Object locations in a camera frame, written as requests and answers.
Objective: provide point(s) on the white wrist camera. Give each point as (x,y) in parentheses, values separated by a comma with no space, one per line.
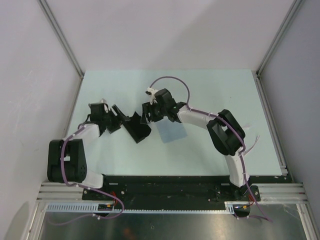
(151,92)
(105,105)

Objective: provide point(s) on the aluminium corner post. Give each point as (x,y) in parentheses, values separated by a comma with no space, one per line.
(280,34)
(52,20)

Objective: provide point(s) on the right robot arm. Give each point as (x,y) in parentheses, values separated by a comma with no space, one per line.
(225,132)

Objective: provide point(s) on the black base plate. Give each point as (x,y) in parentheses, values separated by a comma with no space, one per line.
(175,193)

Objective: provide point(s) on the black glasses case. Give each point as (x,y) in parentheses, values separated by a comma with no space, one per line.
(135,128)

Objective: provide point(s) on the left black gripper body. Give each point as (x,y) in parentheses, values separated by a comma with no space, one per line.
(110,119)

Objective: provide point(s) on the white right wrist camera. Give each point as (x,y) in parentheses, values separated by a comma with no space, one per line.
(151,92)

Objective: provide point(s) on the pink purple sunglasses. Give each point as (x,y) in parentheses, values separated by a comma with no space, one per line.
(252,137)

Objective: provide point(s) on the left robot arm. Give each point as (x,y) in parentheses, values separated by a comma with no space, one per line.
(67,163)

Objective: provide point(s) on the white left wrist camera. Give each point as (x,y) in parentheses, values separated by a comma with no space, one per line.
(105,105)

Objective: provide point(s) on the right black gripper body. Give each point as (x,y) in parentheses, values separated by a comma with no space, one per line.
(158,112)

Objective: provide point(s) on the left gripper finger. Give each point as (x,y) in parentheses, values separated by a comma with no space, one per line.
(120,115)
(111,128)

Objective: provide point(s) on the light blue cleaning cloth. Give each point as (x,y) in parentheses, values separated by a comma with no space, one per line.
(170,131)

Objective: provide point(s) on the right aluminium corner post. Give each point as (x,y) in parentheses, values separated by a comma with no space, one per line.
(280,34)

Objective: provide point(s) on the left aluminium corner post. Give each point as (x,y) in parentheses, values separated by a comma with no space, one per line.
(52,20)

